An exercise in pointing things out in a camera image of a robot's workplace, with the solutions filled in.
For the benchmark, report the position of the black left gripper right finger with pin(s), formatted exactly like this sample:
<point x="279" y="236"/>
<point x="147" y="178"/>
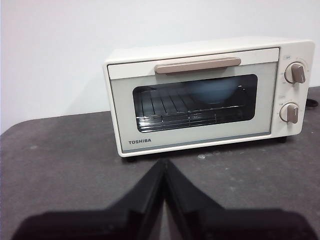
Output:
<point x="237" y="225"/>

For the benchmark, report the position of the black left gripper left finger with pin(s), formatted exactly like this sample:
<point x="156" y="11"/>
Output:
<point x="100" y="225"/>

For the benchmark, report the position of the blue ribbed bowl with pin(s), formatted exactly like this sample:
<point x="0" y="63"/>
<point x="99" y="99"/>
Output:
<point x="211" y="92"/>

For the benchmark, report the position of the beige round oven knob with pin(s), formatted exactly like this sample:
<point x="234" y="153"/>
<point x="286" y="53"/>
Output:
<point x="289" y="113"/>
<point x="295" y="73"/>

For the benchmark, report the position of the cream Toshiba toaster oven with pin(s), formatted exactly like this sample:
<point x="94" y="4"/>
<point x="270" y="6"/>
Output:
<point x="290" y="92"/>

